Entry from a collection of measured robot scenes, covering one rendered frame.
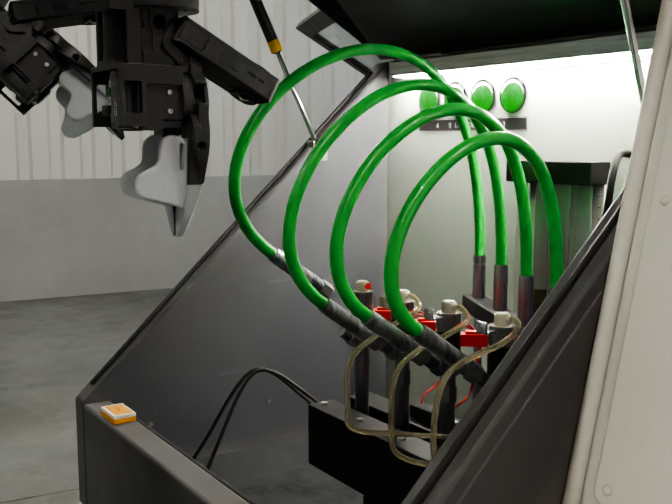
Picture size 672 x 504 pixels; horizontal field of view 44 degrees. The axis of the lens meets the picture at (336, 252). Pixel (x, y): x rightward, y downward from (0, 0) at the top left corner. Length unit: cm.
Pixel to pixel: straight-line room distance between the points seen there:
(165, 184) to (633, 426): 45
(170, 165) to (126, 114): 6
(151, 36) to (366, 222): 75
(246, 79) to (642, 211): 37
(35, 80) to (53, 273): 653
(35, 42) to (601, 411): 70
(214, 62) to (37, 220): 670
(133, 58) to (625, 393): 51
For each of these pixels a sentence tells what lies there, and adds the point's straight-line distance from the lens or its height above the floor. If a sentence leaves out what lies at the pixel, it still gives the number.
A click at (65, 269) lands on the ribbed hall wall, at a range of 752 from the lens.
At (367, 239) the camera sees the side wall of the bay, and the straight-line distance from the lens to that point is 144.
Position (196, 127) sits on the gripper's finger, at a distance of 74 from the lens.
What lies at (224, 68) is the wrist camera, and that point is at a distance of 78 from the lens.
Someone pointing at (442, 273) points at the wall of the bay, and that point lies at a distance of 136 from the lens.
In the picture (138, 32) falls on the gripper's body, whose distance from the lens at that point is 76.
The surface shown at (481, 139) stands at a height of 132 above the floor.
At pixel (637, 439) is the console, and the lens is 77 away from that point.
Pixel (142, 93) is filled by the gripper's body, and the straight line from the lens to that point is 73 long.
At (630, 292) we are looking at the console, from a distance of 79.
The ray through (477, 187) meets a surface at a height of 125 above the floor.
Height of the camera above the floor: 132
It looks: 8 degrees down
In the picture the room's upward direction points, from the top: straight up
